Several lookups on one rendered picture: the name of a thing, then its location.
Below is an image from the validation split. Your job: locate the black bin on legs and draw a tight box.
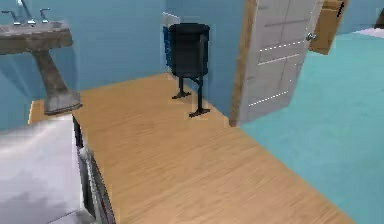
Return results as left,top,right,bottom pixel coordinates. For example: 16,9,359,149
167,22,212,119

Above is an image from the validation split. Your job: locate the blue and white box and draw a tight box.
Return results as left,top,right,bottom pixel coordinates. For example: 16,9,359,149
161,11,181,72

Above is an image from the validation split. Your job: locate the white panelled room door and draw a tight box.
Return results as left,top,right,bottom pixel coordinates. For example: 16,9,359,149
237,0,325,126

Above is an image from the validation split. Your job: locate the brown wooden door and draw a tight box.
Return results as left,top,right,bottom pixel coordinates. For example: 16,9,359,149
308,0,350,56

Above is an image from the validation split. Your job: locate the white bathtub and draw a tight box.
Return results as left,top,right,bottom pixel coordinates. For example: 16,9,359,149
0,113,117,224

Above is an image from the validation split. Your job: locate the silver sink faucet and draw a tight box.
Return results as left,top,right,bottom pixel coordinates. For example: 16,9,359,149
0,0,52,27

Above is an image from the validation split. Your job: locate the grey pedestal sink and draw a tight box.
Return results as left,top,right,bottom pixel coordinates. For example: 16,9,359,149
0,20,83,116

